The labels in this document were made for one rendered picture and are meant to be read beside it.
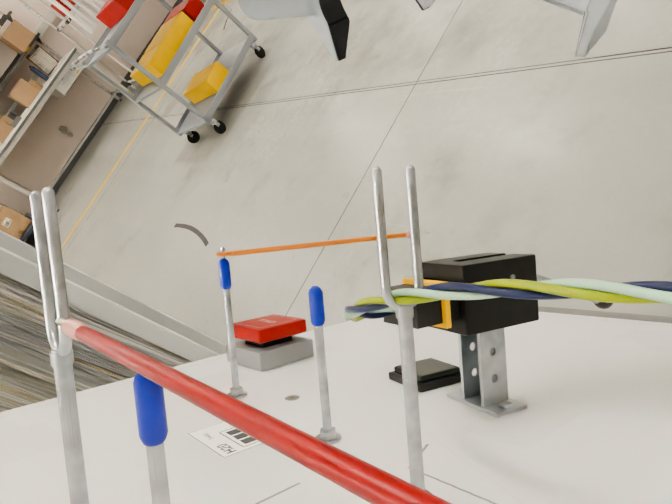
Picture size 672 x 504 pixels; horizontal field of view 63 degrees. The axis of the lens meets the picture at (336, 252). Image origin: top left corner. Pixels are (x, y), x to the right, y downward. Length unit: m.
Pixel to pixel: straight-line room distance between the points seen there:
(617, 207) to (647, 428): 1.48
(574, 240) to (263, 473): 1.56
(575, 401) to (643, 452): 0.07
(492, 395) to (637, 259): 1.35
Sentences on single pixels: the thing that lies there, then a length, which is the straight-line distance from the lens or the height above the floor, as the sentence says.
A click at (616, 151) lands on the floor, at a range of 1.93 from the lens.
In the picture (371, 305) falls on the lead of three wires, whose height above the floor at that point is 1.23.
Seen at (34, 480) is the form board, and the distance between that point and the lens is 0.35.
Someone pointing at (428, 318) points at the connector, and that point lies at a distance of 0.31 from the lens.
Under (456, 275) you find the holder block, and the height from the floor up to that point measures 1.16.
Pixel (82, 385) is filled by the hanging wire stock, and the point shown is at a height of 1.06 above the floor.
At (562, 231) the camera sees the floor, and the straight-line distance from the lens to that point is 1.82.
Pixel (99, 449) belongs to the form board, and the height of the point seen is 1.24.
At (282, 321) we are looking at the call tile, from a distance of 0.49.
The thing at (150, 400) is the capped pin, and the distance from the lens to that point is 0.17.
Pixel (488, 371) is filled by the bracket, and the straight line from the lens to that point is 0.35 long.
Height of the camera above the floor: 1.39
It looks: 35 degrees down
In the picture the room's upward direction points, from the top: 54 degrees counter-clockwise
